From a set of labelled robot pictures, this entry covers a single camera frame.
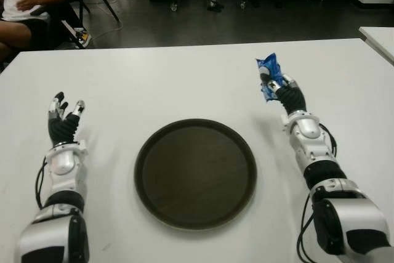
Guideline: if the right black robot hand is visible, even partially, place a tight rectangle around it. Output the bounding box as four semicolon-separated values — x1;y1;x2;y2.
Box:
259;65;308;116

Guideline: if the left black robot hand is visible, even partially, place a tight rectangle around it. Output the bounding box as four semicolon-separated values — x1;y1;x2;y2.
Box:
47;91;86;147

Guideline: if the blue Oreo cookie packet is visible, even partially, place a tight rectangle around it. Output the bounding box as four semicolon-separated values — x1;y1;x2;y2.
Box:
254;53;289;103

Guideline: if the white side table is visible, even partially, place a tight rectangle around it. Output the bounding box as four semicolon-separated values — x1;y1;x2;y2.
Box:
358;26;394;67

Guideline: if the black folding chair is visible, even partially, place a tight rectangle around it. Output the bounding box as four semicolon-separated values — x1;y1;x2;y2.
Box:
30;0;121;50

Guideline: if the round dark brown tray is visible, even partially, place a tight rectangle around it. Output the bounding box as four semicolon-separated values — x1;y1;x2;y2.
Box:
134;118;258;230

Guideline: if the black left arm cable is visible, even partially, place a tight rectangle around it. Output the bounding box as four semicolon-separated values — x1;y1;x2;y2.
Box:
35;156;50;211

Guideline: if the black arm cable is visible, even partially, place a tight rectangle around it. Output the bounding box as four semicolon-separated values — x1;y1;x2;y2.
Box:
296;195;320;263
35;156;50;211

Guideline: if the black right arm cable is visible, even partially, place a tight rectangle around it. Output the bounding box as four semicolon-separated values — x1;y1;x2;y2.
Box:
296;195;320;263

